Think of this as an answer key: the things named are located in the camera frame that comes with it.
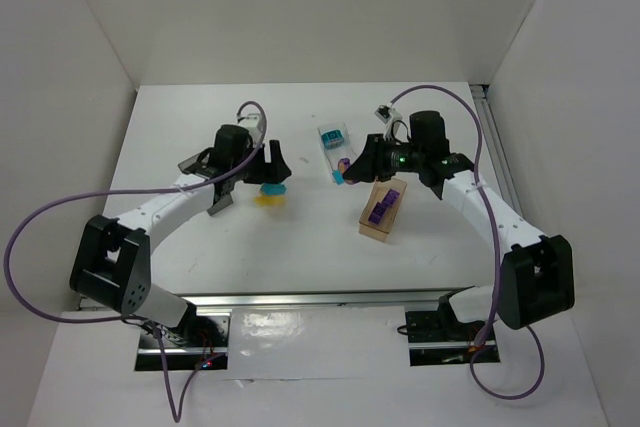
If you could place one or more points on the purple rounded printed lego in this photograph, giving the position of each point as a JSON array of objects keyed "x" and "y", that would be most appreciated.
[{"x": 343, "y": 164}]

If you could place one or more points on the small teal lego brick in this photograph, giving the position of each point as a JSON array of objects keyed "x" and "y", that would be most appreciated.
[{"x": 337, "y": 177}]

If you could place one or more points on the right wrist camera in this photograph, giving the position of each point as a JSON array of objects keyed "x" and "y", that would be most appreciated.
[{"x": 391, "y": 119}]

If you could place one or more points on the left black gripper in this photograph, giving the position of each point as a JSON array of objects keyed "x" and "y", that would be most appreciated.
[{"x": 267, "y": 170}]

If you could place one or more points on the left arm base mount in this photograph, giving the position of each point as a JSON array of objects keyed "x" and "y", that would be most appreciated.
[{"x": 208, "y": 348}]

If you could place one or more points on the yellow lego pieces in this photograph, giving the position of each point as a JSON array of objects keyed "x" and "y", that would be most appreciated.
[{"x": 270, "y": 200}]

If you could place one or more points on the grey translucent container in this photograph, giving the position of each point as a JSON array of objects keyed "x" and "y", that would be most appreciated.
[{"x": 201, "y": 165}]

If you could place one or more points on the aluminium rail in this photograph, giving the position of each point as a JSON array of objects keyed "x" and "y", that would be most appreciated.
[
  {"x": 488, "y": 142},
  {"x": 336, "y": 298}
]

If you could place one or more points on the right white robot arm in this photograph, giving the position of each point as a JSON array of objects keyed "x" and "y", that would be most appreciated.
[{"x": 533, "y": 278}]

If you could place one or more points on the amber translucent container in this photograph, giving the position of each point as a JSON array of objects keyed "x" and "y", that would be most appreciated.
[{"x": 381, "y": 232}]

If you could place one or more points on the clear plastic container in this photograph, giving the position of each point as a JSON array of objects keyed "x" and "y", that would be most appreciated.
[{"x": 334, "y": 155}]

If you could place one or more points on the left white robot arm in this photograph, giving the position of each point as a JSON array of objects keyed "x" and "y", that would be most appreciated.
[{"x": 113, "y": 262}]

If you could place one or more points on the purple curved lego piece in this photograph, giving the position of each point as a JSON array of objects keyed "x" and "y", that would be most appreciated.
[{"x": 377, "y": 214}]

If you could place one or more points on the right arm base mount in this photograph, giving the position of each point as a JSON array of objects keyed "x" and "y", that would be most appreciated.
[{"x": 433, "y": 342}]

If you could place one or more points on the purple lego brick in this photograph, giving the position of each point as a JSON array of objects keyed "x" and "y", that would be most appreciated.
[{"x": 390, "y": 198}]

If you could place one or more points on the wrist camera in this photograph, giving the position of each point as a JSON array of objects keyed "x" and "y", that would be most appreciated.
[
  {"x": 391, "y": 119},
  {"x": 255, "y": 124}
]

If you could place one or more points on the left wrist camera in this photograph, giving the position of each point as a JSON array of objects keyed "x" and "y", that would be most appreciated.
[{"x": 255, "y": 124}]

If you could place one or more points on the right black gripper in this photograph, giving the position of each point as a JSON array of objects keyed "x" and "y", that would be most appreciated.
[{"x": 376, "y": 159}]

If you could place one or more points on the aluminium rail right side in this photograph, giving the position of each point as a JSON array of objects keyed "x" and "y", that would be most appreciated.
[{"x": 488, "y": 142}]

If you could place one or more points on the aluminium rail front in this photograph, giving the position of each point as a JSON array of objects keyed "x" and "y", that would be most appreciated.
[{"x": 336, "y": 298}]

